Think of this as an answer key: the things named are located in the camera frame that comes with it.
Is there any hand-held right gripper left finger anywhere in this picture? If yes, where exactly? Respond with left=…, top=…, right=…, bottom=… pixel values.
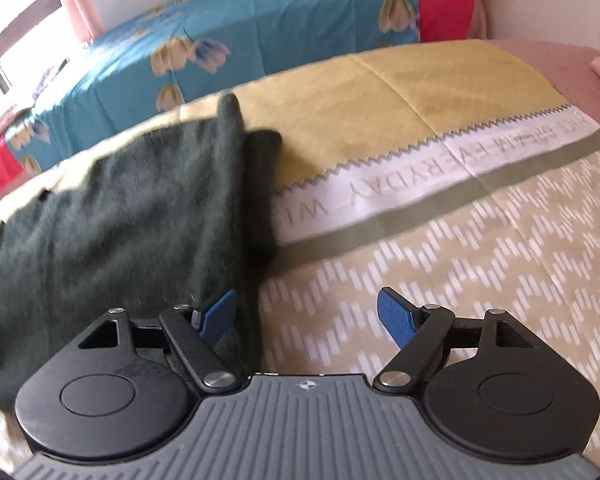
left=77, top=289, right=241, bottom=391

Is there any dark green sweater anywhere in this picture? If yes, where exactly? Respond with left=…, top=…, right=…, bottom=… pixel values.
left=0, top=92, right=284, bottom=411

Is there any beige patterned quilt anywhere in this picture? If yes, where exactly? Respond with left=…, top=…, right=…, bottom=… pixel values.
left=0, top=40, right=600, bottom=480

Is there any pink bed sheet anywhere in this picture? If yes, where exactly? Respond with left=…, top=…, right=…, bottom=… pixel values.
left=480, top=37, right=600, bottom=146

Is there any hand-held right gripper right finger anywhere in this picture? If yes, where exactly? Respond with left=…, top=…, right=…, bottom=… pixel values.
left=374, top=287, right=533, bottom=392

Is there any window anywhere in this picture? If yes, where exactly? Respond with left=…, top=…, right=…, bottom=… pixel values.
left=0, top=0, right=73, bottom=111

